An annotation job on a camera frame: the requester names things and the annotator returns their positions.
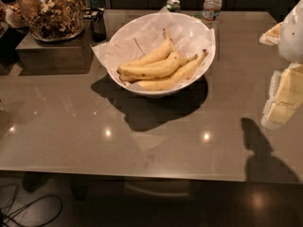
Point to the small hidden yellow banana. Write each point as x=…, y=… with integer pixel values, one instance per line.
x=128, y=79

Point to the green soda can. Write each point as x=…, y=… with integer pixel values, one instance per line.
x=173, y=5

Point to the dark square pedestal box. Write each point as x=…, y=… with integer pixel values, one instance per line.
x=61, y=58

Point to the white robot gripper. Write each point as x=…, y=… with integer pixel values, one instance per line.
x=293, y=35

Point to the white bowl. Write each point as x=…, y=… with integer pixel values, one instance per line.
x=164, y=92

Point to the glass jar of nuts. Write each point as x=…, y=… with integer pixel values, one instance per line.
x=53, y=20

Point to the white paper liner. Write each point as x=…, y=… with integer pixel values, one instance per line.
x=142, y=35

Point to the clear plastic water bottle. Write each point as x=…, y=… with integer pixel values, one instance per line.
x=212, y=9

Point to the black scoop cup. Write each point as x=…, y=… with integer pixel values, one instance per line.
x=97, y=22

